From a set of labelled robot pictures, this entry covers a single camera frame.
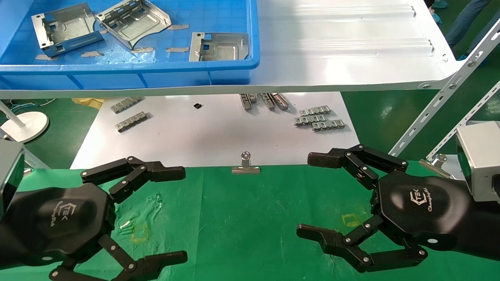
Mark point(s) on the blue plastic bin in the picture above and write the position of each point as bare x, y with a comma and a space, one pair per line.
117, 75

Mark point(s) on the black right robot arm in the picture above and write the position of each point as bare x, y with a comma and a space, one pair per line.
486, 230

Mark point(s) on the silver binder clip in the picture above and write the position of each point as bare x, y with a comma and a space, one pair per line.
434, 166
245, 169

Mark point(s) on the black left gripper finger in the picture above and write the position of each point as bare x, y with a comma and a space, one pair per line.
156, 263
156, 171

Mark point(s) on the white metal shelf panel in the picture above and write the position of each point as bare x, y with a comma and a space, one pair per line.
332, 58

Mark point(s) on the white paper sheet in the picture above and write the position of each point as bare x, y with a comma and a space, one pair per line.
203, 134

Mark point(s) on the green table cloth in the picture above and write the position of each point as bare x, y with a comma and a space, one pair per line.
242, 226

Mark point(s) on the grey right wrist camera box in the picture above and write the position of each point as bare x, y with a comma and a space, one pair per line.
478, 156

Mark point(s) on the white perforated angle bar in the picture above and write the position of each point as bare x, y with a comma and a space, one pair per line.
468, 117
449, 88

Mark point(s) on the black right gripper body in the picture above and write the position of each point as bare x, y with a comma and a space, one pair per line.
422, 210

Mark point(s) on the small ribbed metal strip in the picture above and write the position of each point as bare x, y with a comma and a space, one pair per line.
253, 97
245, 102
329, 125
308, 120
315, 111
268, 101
132, 121
281, 101
126, 105

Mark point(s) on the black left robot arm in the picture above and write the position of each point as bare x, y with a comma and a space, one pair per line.
4, 246

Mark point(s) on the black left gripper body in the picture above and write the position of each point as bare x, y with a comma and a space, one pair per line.
58, 222

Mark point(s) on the sheet metal bracket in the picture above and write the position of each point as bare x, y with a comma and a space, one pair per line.
136, 22
67, 28
219, 49

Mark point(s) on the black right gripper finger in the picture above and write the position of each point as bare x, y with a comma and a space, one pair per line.
351, 249
363, 160

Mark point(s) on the yellow crumpled paper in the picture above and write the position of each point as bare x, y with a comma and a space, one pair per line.
89, 102

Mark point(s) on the white round lamp stand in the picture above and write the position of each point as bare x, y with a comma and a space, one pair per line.
27, 125

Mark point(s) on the person leg blue jeans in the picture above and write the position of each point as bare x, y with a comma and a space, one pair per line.
466, 19

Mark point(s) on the teal shoe cover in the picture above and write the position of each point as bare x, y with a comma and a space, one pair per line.
440, 3
465, 57
436, 17

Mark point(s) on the small white screws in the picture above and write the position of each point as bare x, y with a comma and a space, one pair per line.
125, 225

